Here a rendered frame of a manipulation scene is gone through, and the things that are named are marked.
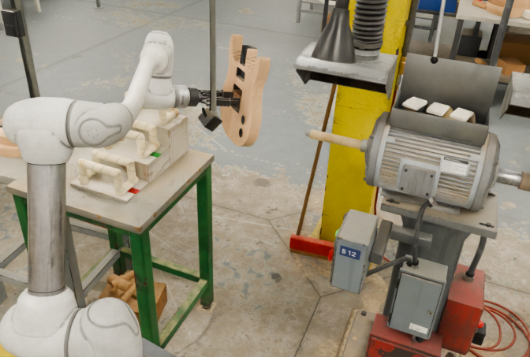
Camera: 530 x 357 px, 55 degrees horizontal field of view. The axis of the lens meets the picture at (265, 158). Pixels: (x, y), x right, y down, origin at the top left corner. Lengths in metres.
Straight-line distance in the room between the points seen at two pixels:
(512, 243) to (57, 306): 2.87
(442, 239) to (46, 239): 1.21
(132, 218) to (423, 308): 1.06
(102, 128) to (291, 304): 1.77
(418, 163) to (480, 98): 0.29
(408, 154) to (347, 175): 1.28
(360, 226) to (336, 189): 1.36
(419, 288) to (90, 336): 1.02
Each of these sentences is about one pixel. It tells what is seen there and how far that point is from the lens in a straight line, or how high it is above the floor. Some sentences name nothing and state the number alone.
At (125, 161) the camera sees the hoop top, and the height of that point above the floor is 1.05.
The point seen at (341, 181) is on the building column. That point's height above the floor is 0.52.
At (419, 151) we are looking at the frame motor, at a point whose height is 1.32.
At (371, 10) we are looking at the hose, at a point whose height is 1.69.
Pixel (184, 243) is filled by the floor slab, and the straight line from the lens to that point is 3.23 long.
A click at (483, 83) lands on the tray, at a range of 1.71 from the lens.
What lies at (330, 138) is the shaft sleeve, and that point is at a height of 1.26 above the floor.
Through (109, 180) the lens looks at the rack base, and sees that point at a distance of 2.13.
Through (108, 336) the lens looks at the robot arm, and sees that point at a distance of 1.53.
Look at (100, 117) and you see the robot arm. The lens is 1.39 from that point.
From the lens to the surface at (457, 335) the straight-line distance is 2.04.
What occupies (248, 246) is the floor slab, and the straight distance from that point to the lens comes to 3.20.
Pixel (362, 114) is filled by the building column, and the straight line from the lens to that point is 2.69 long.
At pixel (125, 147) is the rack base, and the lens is 2.18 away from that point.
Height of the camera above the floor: 2.08
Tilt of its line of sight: 31 degrees down
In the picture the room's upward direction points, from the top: 3 degrees clockwise
